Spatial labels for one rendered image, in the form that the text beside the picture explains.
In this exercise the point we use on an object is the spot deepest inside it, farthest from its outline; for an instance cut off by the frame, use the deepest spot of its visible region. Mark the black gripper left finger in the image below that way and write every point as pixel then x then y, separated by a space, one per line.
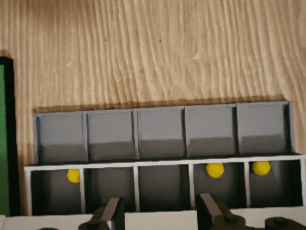
pixel 111 217

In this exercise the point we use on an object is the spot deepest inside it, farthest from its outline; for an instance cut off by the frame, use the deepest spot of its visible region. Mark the yellow ball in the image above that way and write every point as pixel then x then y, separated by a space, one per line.
pixel 74 175
pixel 215 169
pixel 261 167

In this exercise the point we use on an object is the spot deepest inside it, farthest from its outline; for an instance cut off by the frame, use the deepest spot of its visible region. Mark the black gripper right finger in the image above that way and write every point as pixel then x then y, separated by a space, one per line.
pixel 217 216

